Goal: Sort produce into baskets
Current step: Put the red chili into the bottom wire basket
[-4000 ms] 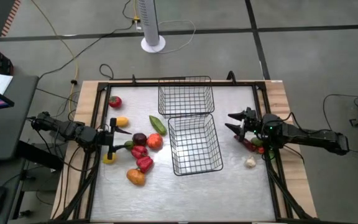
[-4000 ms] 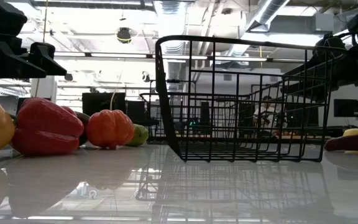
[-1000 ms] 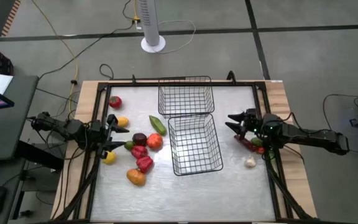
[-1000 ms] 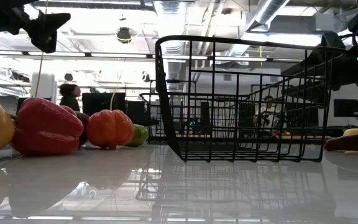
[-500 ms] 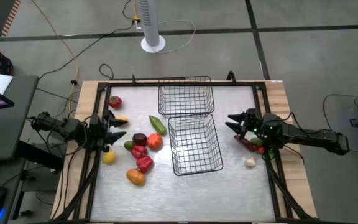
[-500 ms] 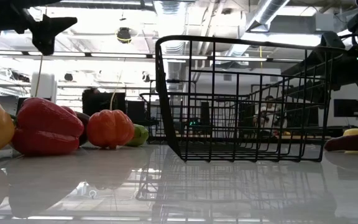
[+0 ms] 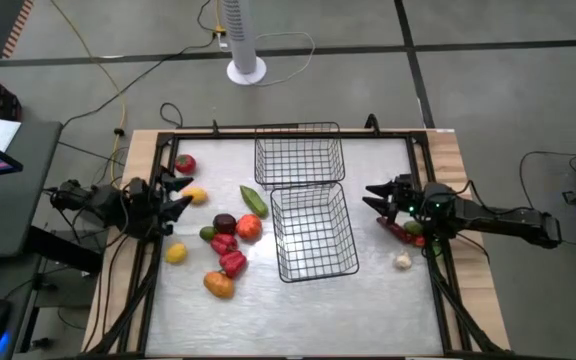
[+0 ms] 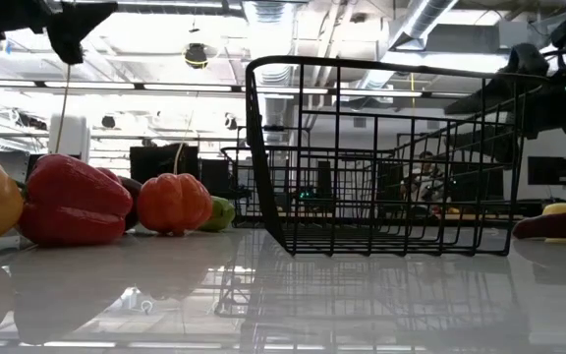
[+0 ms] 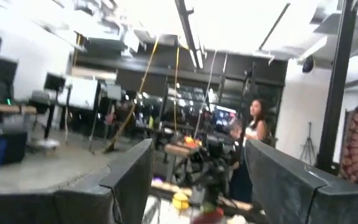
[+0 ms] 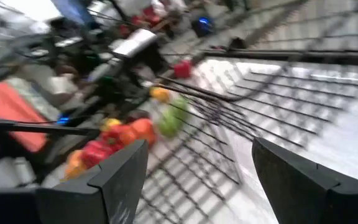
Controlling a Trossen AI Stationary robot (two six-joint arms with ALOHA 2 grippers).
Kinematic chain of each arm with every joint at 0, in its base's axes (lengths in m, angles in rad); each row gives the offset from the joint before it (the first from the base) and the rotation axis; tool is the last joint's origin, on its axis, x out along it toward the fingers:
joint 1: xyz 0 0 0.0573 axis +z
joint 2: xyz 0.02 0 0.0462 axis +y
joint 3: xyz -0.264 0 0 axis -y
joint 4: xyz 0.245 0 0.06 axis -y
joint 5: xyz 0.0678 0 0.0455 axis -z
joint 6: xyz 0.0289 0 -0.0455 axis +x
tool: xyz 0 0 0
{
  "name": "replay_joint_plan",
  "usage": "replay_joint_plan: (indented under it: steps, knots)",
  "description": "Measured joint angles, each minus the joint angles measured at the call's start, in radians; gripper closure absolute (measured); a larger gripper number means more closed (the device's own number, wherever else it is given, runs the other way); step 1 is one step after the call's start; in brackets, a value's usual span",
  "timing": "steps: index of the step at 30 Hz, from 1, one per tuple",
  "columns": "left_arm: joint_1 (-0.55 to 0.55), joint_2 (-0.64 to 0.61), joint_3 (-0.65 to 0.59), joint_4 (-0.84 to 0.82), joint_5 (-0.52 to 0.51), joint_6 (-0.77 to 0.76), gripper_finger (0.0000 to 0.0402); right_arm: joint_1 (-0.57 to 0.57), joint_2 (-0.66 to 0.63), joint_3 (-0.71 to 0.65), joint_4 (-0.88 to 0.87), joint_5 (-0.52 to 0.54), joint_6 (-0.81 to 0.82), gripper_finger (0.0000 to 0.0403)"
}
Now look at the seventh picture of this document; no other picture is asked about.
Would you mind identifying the dark red long eggplant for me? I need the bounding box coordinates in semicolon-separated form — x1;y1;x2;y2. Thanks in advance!
375;216;413;245

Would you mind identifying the dark purple plum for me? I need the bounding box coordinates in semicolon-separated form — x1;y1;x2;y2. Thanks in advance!
212;213;238;235

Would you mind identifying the red bell pepper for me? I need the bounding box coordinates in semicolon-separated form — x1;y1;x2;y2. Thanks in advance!
218;250;249;280
210;233;239;256

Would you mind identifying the black floor cable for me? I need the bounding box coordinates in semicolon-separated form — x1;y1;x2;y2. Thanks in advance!
61;0;219;129

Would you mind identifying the yellow floor cable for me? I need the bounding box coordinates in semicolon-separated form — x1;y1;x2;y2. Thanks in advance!
49;0;128;187

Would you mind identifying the white garlic bulb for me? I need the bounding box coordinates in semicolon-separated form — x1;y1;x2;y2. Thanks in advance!
392;251;414;272

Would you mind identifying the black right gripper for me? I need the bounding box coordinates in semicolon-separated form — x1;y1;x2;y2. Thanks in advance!
361;173;422;226

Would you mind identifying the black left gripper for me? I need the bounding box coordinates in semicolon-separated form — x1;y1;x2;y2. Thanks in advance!
127;172;195;236

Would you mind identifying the green cucumber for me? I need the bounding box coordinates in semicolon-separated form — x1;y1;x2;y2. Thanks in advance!
239;184;270;219

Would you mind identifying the black aluminium table frame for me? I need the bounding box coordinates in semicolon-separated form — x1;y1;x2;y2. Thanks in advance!
85;113;512;360

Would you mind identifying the yellow lemon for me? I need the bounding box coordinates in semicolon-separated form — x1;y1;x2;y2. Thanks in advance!
164;242;189;265

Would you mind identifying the white tower fan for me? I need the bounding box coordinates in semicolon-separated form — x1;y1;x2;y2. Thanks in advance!
220;0;268;86

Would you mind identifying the yellow orange mango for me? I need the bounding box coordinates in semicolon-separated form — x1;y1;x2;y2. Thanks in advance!
181;186;209;206

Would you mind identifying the orange red tomato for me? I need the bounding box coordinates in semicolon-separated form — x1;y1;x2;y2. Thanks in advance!
235;213;264;242

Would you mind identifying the black looped cable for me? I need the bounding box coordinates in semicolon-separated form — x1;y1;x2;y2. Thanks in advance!
159;102;184;129

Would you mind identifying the white fan cable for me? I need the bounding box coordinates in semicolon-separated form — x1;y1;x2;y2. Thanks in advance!
216;30;317;88

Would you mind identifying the black wire basket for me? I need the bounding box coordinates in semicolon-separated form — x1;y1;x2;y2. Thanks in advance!
269;181;361;284
253;121;347;191

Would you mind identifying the dark grey desk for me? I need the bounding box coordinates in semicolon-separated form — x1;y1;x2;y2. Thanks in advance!
0;119;63;259

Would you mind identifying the orange bell pepper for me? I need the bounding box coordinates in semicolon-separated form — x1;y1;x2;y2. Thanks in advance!
203;270;236;300

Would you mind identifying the thin black equipment cable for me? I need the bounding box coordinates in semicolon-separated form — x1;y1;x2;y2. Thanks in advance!
519;149;576;211

